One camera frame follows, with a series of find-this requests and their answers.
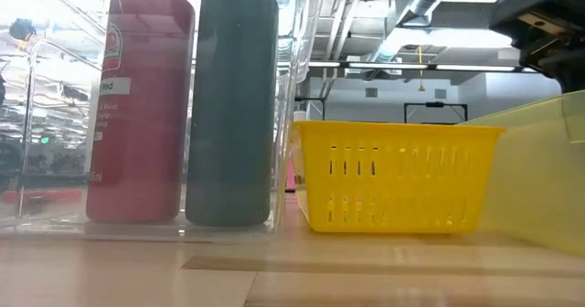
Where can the teal paint bottle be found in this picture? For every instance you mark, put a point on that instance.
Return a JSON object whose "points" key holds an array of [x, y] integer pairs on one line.
{"points": [[233, 115]]}

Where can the red paint bottle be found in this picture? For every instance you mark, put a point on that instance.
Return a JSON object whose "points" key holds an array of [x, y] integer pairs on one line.
{"points": [[141, 138]]}

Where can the ceiling light strip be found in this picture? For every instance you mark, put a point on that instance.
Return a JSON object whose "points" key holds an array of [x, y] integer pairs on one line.
{"points": [[388, 65]]}

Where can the translucent yellow plastic tray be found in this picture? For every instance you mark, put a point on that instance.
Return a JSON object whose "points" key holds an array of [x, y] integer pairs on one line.
{"points": [[535, 183]]}

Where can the yellow slotted plastic basket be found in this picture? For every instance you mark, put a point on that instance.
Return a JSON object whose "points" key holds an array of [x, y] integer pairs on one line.
{"points": [[393, 133]]}

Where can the clear plastic bin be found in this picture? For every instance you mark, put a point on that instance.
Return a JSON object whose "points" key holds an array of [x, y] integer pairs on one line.
{"points": [[45, 161]]}

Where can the black frame rig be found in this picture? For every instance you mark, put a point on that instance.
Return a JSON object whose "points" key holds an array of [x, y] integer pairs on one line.
{"points": [[434, 104]]}

